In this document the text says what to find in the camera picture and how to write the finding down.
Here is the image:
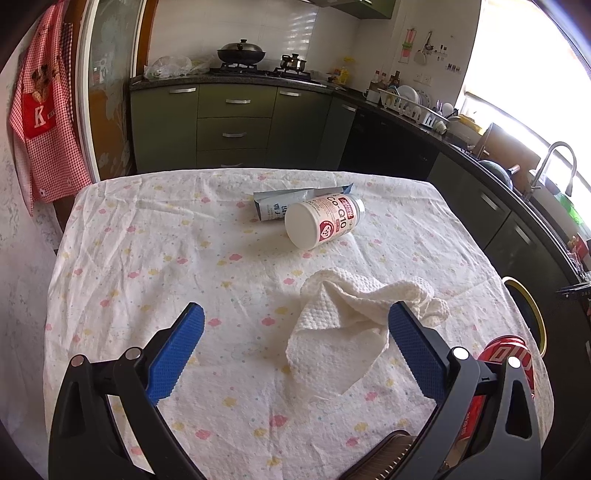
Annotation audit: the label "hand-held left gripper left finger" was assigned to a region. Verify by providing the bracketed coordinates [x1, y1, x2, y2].
[48, 302, 206, 480]

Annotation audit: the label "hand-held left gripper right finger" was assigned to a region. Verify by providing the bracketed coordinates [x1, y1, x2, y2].
[388, 302, 542, 480]

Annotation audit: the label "yellow rimmed black trash bin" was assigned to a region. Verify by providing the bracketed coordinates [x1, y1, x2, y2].
[501, 276, 548, 358]

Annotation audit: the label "red soda can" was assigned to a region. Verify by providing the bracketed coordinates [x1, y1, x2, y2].
[459, 335, 542, 446]

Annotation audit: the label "white paper towel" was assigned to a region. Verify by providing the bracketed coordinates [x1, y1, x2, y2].
[285, 268, 451, 401]

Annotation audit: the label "white pill bottle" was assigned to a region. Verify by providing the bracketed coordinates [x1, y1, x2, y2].
[284, 194, 365, 251]

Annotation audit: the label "grey carton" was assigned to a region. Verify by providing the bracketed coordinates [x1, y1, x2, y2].
[253, 183, 355, 223]

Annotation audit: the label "crumpled dish rag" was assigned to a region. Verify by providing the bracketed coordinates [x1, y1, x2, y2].
[573, 251, 591, 283]

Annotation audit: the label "steel kitchen sink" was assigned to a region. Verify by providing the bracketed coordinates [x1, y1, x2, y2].
[462, 148, 578, 259]

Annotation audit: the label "white patterned tablecloth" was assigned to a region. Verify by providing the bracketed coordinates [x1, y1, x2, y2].
[44, 168, 555, 480]

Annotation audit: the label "tall steel faucet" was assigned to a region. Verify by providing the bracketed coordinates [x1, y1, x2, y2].
[524, 141, 578, 200]

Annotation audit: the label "brown cutting board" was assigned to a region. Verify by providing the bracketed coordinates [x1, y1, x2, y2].
[482, 122, 541, 181]

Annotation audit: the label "green lower kitchen cabinets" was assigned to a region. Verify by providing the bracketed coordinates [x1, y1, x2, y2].
[129, 83, 591, 352]

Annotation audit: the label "green kitchen cabinets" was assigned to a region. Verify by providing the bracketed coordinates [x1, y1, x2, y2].
[129, 83, 591, 352]
[318, 0, 398, 19]

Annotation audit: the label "white dish rack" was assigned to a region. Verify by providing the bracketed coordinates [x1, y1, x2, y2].
[379, 84, 448, 132]

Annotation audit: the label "window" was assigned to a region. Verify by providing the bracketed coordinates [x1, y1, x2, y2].
[455, 0, 591, 195]

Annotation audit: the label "red checkered apron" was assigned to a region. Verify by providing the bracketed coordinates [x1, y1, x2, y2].
[8, 0, 93, 215]

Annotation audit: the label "dark sauce bottles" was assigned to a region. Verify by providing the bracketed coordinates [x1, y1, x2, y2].
[369, 70, 400, 93]

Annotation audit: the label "clear plastic bag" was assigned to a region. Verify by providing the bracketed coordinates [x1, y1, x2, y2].
[143, 55, 213, 80]

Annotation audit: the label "glass sliding door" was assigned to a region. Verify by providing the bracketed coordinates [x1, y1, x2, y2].
[76, 0, 148, 183]

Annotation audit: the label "black gas stove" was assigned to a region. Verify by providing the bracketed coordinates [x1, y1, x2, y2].
[210, 62, 324, 84]

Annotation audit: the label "black wok with lid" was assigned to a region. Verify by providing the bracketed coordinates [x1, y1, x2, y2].
[217, 39, 267, 65]

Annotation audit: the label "green upper kitchen cabinets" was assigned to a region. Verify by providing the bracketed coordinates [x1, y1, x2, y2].
[318, 0, 398, 19]

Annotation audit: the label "black wok with wooden handle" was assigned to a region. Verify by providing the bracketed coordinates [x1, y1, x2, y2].
[478, 157, 520, 190]

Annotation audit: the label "wall utensil hooks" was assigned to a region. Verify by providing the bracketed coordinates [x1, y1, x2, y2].
[413, 31, 462, 73]

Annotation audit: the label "hanging wall ornament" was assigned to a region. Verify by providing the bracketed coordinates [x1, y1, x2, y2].
[401, 28, 419, 64]

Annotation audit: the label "brown wooden door frame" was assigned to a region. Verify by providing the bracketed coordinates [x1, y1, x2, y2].
[136, 0, 158, 78]

